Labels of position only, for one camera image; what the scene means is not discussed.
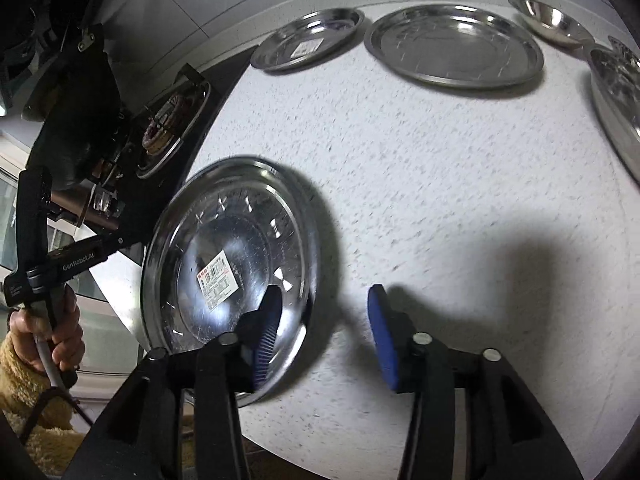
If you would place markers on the steel bowl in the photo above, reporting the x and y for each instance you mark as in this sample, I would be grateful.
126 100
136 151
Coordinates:
555 22

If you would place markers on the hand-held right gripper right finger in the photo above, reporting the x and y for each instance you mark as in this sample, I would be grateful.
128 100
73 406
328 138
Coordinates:
382 330

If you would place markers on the gas stove burner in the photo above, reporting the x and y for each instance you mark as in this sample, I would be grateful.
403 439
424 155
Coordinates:
160 125

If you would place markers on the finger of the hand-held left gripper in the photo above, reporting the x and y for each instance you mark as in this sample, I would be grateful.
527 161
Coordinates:
112 247

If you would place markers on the person's left hand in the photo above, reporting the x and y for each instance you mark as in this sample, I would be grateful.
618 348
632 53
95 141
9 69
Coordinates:
67 330

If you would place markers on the large labelled steel plate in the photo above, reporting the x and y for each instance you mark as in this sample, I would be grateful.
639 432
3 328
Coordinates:
225 230

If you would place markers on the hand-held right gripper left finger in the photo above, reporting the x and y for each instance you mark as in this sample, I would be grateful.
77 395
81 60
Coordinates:
265 330

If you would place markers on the patterned steel plate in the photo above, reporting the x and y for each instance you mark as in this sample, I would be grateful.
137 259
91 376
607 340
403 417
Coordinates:
620 90

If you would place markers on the small labelled steel plate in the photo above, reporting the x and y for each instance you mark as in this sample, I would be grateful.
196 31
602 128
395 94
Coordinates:
280 55

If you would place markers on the large plain steel plate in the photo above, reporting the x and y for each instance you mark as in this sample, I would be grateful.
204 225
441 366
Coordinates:
450 45

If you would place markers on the person's left forearm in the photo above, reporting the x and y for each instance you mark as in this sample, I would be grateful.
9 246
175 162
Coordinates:
20 395

